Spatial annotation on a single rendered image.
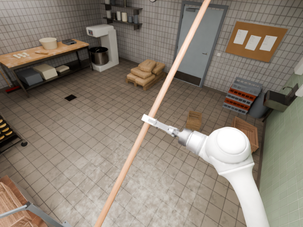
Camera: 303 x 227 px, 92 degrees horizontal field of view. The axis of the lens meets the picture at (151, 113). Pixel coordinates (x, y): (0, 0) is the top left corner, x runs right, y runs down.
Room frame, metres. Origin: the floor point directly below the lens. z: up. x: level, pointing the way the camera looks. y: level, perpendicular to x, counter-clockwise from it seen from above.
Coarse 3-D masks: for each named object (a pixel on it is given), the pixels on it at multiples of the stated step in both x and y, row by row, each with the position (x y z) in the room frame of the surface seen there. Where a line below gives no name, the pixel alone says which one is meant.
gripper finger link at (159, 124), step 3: (156, 120) 0.47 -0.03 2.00; (156, 123) 0.45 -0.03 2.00; (159, 123) 0.45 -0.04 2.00; (162, 123) 0.45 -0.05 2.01; (156, 126) 0.44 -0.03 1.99; (159, 126) 0.44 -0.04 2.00; (162, 126) 0.44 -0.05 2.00; (165, 126) 0.43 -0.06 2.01; (168, 126) 0.43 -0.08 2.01; (162, 129) 0.43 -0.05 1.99; (165, 129) 0.42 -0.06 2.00; (168, 129) 0.42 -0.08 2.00; (171, 132) 0.40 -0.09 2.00
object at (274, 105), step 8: (296, 88) 2.49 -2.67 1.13; (264, 96) 2.73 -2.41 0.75; (272, 96) 2.54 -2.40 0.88; (280, 96) 2.57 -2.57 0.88; (288, 96) 2.46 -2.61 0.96; (296, 96) 2.25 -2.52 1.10; (264, 104) 2.43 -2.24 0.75; (272, 104) 2.37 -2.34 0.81; (280, 104) 2.31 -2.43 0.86; (288, 104) 2.29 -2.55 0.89; (264, 120) 2.49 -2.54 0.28
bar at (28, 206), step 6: (24, 204) 0.38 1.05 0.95; (30, 204) 0.38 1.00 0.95; (12, 210) 0.32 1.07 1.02; (18, 210) 0.33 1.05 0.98; (30, 210) 0.36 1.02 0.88; (36, 210) 0.38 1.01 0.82; (0, 216) 0.26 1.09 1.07; (42, 216) 0.37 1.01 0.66; (48, 216) 0.39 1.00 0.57; (54, 222) 0.37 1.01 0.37; (66, 222) 0.45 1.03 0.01
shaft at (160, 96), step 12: (204, 0) 0.95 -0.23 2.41; (204, 12) 0.90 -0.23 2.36; (192, 36) 0.81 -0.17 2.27; (180, 60) 0.72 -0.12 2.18; (168, 84) 0.63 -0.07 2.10; (156, 108) 0.55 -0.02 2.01; (144, 132) 0.46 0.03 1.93; (132, 156) 0.38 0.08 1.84; (120, 180) 0.30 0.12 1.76; (108, 204) 0.22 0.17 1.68
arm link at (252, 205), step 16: (224, 128) 0.29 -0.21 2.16; (208, 144) 0.27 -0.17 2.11; (224, 144) 0.24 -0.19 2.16; (240, 144) 0.23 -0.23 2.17; (224, 160) 0.22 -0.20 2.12; (240, 160) 0.21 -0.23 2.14; (224, 176) 0.21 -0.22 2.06; (240, 176) 0.19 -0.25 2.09; (240, 192) 0.17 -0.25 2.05; (256, 192) 0.16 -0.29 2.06; (256, 208) 0.14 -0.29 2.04; (256, 224) 0.11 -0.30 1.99
